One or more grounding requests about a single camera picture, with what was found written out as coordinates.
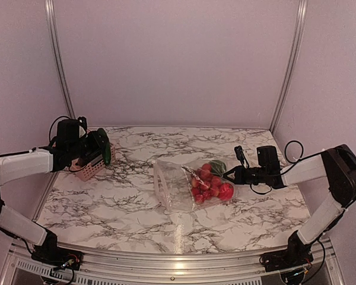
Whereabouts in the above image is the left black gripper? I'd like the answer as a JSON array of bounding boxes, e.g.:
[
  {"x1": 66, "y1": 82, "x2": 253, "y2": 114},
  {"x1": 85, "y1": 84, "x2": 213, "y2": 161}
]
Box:
[{"x1": 68, "y1": 130, "x2": 107, "y2": 160}]

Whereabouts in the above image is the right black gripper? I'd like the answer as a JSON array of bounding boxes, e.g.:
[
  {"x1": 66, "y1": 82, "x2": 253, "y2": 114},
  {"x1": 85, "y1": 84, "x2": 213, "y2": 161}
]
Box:
[{"x1": 223, "y1": 165, "x2": 268, "y2": 185}]

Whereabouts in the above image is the green fake cucumber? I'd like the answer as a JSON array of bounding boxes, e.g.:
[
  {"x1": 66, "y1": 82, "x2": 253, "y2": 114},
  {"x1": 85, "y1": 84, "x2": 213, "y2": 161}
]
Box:
[{"x1": 102, "y1": 142, "x2": 112, "y2": 166}]

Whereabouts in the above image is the clear zip top bag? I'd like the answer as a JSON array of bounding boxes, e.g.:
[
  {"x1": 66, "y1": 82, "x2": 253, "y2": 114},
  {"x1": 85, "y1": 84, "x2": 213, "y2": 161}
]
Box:
[{"x1": 153, "y1": 160, "x2": 237, "y2": 212}]

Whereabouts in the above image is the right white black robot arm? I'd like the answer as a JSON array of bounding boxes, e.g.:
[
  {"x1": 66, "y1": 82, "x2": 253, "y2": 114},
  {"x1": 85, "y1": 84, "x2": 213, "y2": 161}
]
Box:
[{"x1": 223, "y1": 144, "x2": 356, "y2": 266}]

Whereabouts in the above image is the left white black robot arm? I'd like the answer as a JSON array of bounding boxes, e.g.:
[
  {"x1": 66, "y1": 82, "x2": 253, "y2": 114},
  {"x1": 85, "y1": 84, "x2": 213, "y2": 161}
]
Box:
[{"x1": 0, "y1": 116, "x2": 112, "y2": 264}]

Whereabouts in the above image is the red fake tomato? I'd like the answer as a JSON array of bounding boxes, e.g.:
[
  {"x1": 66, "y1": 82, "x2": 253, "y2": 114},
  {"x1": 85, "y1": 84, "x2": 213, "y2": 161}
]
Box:
[{"x1": 218, "y1": 182, "x2": 234, "y2": 201}]

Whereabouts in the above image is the green fake leafy vegetable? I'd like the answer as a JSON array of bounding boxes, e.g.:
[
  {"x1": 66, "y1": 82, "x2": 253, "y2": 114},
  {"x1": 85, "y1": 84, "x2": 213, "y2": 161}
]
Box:
[{"x1": 209, "y1": 160, "x2": 227, "y2": 177}]

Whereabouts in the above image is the pink plastic basket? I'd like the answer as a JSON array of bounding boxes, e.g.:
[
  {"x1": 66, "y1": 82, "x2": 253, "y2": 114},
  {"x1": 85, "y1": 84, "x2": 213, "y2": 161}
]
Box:
[{"x1": 68, "y1": 144, "x2": 115, "y2": 182}]

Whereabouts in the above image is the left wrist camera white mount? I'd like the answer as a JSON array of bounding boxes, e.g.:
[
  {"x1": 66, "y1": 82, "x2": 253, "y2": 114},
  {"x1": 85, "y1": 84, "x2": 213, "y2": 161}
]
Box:
[{"x1": 77, "y1": 116, "x2": 87, "y2": 138}]

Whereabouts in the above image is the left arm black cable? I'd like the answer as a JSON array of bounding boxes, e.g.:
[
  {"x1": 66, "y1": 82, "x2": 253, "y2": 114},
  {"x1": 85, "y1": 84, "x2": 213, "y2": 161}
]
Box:
[{"x1": 49, "y1": 115, "x2": 71, "y2": 149}]

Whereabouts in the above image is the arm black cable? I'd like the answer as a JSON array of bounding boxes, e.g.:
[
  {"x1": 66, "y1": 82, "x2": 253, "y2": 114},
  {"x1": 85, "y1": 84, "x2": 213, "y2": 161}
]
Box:
[
  {"x1": 249, "y1": 140, "x2": 305, "y2": 196},
  {"x1": 49, "y1": 115, "x2": 71, "y2": 149}
]

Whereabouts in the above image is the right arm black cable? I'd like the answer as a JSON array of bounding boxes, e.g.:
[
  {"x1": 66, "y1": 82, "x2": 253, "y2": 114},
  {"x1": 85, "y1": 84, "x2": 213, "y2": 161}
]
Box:
[{"x1": 249, "y1": 140, "x2": 305, "y2": 196}]

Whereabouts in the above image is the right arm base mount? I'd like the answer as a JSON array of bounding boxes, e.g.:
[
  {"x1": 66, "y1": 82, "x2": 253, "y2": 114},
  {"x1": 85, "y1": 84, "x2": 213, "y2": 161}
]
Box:
[{"x1": 259, "y1": 249, "x2": 314, "y2": 272}]

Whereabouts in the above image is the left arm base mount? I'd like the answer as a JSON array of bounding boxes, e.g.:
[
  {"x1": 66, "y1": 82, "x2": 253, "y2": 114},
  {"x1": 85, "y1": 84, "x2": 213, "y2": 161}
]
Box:
[{"x1": 31, "y1": 245, "x2": 83, "y2": 271}]

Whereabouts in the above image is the left aluminium frame post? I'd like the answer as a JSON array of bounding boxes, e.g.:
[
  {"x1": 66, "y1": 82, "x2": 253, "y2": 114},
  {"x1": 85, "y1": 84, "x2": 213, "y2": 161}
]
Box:
[{"x1": 45, "y1": 0, "x2": 76, "y2": 118}]

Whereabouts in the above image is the aluminium frame post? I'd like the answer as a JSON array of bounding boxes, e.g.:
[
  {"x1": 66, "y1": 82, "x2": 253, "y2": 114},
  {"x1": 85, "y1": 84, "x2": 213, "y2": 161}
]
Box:
[
  {"x1": 45, "y1": 0, "x2": 76, "y2": 118},
  {"x1": 269, "y1": 0, "x2": 308, "y2": 134}
]

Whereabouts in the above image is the front aluminium rail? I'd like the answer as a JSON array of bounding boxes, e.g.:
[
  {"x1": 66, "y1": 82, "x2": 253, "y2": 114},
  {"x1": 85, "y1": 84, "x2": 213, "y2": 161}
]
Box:
[{"x1": 5, "y1": 237, "x2": 342, "y2": 285}]

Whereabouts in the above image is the right aluminium frame post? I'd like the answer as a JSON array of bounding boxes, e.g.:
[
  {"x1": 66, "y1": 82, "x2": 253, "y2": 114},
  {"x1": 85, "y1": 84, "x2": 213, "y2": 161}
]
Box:
[{"x1": 269, "y1": 0, "x2": 308, "y2": 134}]

